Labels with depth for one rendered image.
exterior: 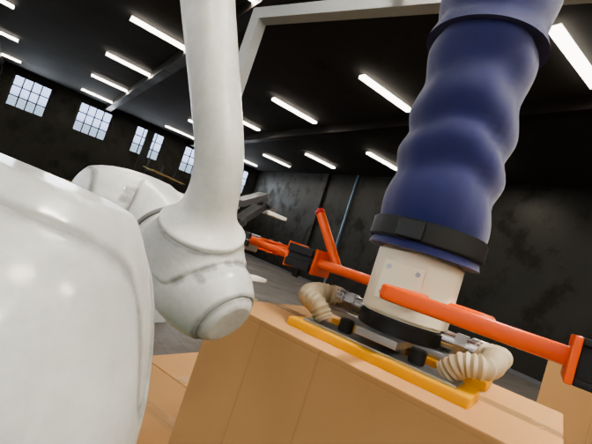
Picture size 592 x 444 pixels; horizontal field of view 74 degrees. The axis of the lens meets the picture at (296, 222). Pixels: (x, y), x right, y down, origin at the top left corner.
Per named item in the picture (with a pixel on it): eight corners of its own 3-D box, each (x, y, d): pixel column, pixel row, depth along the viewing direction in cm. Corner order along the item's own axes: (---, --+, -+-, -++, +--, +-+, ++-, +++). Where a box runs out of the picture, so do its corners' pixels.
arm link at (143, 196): (139, 229, 66) (177, 278, 58) (40, 205, 53) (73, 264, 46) (173, 175, 64) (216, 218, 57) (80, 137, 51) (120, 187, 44)
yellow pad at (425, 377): (477, 401, 66) (485, 372, 66) (467, 412, 57) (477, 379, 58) (310, 325, 85) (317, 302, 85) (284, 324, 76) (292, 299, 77)
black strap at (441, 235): (490, 272, 83) (495, 254, 83) (473, 255, 64) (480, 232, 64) (389, 244, 96) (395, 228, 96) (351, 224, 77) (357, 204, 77)
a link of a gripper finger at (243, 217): (217, 231, 73) (216, 225, 72) (257, 204, 80) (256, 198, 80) (232, 236, 71) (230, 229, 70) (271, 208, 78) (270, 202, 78)
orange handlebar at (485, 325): (562, 357, 67) (568, 336, 67) (572, 375, 42) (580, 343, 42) (201, 228, 119) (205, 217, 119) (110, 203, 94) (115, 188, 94)
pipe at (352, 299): (494, 371, 80) (502, 344, 80) (477, 386, 59) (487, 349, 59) (348, 311, 99) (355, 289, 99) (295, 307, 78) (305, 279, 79)
